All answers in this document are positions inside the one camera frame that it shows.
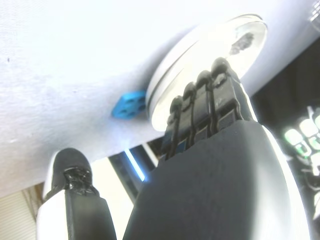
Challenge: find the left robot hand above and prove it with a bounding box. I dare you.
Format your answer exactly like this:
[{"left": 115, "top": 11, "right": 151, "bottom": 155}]
[{"left": 36, "top": 56, "right": 312, "bottom": 240}]

